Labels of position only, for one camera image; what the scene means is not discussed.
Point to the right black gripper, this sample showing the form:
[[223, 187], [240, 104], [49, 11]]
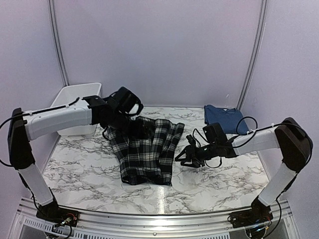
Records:
[[195, 164]]

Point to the right aluminium corner post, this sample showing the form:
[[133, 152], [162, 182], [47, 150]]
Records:
[[255, 52]]

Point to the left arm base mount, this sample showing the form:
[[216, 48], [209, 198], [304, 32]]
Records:
[[59, 215]]

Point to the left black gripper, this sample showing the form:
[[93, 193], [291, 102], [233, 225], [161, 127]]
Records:
[[136, 132]]

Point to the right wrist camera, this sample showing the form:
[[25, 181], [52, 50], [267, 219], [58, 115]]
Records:
[[191, 140]]

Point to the aluminium front rail frame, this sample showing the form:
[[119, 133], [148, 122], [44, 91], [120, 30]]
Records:
[[102, 225]]

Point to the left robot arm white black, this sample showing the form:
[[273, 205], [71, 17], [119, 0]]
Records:
[[118, 111]]

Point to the blue t-shirt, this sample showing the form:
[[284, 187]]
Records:
[[227, 118]]

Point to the plaid black white garment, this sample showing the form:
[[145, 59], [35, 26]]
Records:
[[147, 160]]

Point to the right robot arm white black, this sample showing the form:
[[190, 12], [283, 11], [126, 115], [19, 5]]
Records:
[[288, 137]]

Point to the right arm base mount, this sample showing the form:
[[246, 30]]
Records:
[[249, 217]]

